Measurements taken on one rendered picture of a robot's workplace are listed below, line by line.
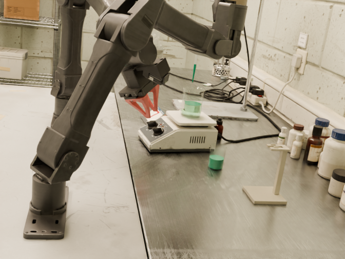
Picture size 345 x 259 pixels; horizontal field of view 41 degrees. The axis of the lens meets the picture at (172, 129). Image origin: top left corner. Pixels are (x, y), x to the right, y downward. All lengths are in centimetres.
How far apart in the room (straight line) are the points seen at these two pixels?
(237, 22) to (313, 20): 72
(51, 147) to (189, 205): 33
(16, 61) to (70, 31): 208
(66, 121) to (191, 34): 33
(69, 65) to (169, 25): 52
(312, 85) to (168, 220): 96
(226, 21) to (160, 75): 20
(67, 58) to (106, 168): 40
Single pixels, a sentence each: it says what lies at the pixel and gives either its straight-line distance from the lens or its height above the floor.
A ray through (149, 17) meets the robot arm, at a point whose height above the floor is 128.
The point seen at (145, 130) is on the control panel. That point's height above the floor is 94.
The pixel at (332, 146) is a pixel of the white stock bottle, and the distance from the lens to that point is 128.
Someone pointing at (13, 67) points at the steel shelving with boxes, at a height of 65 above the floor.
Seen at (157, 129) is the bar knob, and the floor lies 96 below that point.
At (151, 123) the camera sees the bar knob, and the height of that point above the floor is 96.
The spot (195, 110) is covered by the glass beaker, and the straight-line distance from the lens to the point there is 132.
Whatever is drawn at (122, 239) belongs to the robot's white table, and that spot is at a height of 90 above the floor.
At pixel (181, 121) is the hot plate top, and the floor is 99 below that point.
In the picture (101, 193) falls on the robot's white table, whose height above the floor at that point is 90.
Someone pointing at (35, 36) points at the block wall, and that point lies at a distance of 373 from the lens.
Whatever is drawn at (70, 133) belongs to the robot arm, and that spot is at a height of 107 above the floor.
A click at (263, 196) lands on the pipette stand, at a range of 110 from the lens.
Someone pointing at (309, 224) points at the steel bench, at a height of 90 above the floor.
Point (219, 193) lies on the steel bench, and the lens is 109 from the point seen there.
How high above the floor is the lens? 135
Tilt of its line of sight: 18 degrees down
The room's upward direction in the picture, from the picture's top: 7 degrees clockwise
